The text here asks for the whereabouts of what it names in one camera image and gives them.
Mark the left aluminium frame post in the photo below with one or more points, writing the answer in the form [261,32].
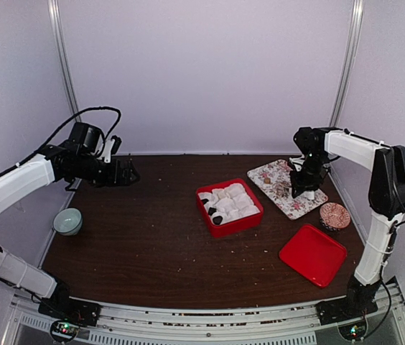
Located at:
[67,80]

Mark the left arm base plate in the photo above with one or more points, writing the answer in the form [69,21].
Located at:
[69,320]

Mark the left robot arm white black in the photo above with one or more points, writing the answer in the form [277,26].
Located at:
[51,164]

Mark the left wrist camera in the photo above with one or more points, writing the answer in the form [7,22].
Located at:
[110,149]

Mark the right aluminium frame post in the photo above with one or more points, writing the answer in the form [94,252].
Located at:
[356,20]

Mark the red patterned small bowl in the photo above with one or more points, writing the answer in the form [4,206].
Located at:
[334,217]

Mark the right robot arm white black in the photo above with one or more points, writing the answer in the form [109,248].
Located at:
[386,196]

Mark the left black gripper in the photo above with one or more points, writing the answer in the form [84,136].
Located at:
[113,179]

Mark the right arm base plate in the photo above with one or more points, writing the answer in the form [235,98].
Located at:
[346,314]

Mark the front aluminium rail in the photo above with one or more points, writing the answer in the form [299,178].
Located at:
[297,323]

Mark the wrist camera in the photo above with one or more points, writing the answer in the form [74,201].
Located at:
[110,149]
[297,162]

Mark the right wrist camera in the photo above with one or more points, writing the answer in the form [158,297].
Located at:
[297,162]

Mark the aluminium frame post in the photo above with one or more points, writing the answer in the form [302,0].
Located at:
[67,80]
[356,20]

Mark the pale green ceramic bowl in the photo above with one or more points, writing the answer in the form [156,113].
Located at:
[68,222]

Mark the red tin lid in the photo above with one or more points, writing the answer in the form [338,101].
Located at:
[314,255]

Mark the metal serving tongs white handle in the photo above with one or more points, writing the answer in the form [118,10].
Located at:
[284,190]

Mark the red square tin box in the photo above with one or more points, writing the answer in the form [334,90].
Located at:
[240,208]

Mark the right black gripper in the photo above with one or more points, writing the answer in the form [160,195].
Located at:
[301,185]

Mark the floral rectangular tray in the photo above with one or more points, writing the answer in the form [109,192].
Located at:
[274,181]

